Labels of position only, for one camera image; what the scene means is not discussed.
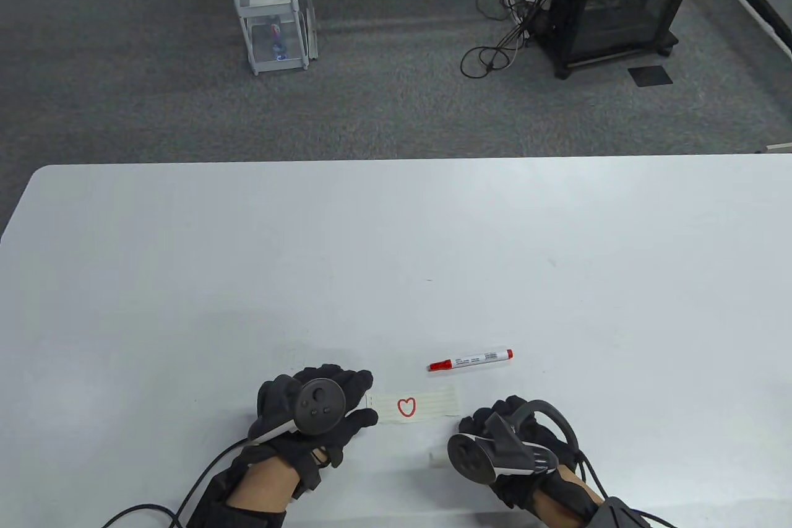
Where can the black left forearm sleeve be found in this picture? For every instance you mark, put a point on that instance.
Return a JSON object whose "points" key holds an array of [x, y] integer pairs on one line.
{"points": [[216, 503]]}

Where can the red and white whiteboard marker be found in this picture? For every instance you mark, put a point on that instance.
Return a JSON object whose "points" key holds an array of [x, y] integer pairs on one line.
{"points": [[470, 359]]}

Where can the person's left forearm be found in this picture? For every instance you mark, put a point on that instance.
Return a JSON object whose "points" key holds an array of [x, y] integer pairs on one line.
{"points": [[266, 484]]}

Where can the dark grey left hand controller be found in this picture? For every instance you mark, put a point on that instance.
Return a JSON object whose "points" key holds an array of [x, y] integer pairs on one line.
{"points": [[315, 407]]}

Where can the lined paper strip heart outline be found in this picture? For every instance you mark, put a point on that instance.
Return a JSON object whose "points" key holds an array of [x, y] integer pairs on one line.
{"points": [[433, 405]]}

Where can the black square floor plate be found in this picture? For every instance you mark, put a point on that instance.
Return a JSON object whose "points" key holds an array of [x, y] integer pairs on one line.
{"points": [[650, 76]]}

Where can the person's right forearm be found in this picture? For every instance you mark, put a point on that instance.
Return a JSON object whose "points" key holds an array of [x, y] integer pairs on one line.
{"points": [[569, 503]]}

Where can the grey white right hand controller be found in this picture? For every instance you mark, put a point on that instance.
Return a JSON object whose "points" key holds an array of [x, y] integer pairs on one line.
{"points": [[501, 450]]}

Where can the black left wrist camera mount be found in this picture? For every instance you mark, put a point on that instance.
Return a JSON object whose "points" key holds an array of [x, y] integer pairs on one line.
{"points": [[312, 472]]}

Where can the black right forearm tracker box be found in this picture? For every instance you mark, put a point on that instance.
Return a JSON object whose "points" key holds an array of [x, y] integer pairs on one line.
{"points": [[619, 515]]}

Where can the white floor rail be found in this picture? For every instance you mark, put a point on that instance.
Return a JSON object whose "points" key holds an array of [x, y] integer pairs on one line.
{"points": [[742, 2]]}

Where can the person's left hand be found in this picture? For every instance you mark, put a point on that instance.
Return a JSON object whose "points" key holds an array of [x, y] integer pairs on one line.
{"points": [[346, 429]]}

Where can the person's right hand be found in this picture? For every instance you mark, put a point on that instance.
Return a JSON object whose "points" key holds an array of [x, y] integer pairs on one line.
{"points": [[544, 484]]}

